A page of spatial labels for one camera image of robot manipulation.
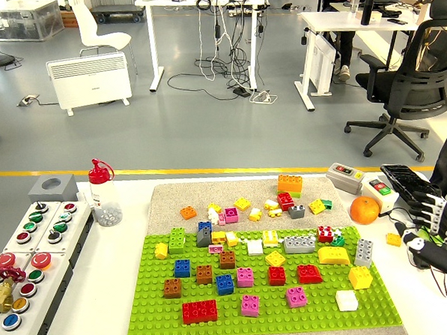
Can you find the grey brick white studs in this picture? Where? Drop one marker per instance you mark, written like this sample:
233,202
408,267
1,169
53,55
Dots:
297,212

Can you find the white plastic chair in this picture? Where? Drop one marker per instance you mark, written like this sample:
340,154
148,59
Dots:
103,37

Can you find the dark grey slope brick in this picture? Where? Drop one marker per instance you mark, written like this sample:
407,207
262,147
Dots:
204,238

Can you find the clear bottle red cap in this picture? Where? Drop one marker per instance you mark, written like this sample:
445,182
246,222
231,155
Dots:
103,202

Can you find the grey block round hole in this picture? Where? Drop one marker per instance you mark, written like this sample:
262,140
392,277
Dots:
62,193

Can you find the large white brick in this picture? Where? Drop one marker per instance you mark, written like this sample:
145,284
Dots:
346,300

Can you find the large orange brick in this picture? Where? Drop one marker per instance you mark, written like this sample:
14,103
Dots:
290,185

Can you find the grey-brown mat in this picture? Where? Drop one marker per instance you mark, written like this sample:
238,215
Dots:
207,191

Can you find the clear storage crate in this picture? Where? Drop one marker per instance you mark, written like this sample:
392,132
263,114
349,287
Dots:
21,22

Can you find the white four-button control box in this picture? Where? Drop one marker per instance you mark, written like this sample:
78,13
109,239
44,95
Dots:
72,219
42,222

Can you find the black power brick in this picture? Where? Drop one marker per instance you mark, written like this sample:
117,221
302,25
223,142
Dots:
242,93

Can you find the long red brick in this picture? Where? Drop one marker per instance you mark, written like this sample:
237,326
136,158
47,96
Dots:
199,312

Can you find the black hanging adapter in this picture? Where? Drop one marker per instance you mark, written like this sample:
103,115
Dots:
217,31

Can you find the long grey brick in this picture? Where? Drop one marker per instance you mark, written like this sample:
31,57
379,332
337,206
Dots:
298,245

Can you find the white panel under desk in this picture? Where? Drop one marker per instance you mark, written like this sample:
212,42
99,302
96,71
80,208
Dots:
322,64

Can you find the small yellow white brick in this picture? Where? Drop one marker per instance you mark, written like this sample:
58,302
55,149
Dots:
271,204
255,214

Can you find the black phone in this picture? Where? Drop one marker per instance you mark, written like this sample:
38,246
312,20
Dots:
398,22

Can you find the wooden crate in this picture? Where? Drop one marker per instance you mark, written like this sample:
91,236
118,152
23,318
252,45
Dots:
70,20

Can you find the black wheeled dolly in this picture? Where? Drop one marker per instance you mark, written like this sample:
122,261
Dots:
117,12

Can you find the black office chair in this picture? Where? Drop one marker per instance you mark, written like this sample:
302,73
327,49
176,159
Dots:
414,98

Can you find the small dark green piece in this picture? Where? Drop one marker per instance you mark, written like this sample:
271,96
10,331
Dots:
338,242

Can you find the white flat brick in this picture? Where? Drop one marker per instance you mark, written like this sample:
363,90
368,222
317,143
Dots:
255,248

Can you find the blue brick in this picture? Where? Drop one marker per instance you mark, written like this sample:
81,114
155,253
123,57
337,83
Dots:
204,226
225,285
182,269

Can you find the white red-green switch box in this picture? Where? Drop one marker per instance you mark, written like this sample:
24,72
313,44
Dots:
372,198

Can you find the green studded baseplate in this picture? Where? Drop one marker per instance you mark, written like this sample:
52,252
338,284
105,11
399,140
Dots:
155,321

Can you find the black bottle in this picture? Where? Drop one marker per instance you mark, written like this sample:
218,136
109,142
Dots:
366,11

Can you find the white panel heater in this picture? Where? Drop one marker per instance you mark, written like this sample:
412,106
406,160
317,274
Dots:
89,78

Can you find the small orange brick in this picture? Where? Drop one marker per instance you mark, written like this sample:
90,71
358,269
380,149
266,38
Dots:
188,213

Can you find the large yellow square brick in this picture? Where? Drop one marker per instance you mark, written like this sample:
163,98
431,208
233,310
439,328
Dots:
361,278

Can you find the dark green brick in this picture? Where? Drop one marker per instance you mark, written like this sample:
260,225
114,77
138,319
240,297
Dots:
327,205

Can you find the orange fruit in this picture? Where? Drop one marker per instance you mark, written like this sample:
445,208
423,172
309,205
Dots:
364,211

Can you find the black keyboard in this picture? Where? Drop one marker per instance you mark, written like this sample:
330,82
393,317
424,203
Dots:
403,177

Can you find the lime green flat brick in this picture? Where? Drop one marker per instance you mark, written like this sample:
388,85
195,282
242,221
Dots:
295,195

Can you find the yellow flat plate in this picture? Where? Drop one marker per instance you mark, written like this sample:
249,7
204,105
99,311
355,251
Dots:
275,258

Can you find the grey floor socket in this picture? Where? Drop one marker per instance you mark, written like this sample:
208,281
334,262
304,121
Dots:
27,101

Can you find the brown brick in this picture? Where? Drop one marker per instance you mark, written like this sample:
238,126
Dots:
173,288
204,275
227,260

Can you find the tall lime green brick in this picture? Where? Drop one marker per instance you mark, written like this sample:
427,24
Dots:
177,242

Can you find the yellow curved brick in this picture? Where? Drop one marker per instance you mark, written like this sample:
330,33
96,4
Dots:
333,256

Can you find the red white striped brick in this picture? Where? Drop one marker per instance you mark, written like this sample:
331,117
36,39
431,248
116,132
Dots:
325,236

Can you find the tall grey brick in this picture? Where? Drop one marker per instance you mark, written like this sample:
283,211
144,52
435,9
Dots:
363,253

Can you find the small pink brick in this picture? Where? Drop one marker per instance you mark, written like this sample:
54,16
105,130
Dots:
222,220

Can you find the seated person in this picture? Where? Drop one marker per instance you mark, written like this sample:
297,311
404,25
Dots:
346,46

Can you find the red square brick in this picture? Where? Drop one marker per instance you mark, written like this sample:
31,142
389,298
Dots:
276,277

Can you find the magenta hollow brick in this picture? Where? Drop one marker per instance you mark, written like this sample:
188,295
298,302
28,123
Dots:
231,215

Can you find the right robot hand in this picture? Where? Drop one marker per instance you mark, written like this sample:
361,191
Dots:
416,243

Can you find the magenta square brick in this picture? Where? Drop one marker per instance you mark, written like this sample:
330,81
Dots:
296,298
244,278
250,306

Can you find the red sloped brick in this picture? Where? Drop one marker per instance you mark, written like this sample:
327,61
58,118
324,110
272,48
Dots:
309,275

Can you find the grey switch box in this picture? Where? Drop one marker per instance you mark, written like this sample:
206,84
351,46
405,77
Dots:
342,181

